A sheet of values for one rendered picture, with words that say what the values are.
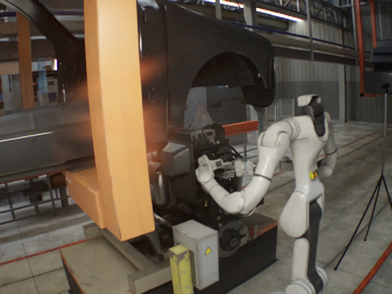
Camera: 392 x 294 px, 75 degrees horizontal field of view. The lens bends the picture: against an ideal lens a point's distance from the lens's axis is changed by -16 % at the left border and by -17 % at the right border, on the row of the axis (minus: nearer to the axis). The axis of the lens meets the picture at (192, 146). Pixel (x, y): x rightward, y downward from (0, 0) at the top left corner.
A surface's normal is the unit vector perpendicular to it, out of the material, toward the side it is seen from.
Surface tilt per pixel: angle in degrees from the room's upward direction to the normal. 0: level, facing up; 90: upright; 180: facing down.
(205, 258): 90
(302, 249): 90
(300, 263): 90
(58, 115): 76
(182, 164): 90
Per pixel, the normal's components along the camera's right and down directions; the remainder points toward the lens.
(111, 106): 0.61, 0.12
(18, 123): 0.55, -0.17
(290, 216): -0.80, 0.15
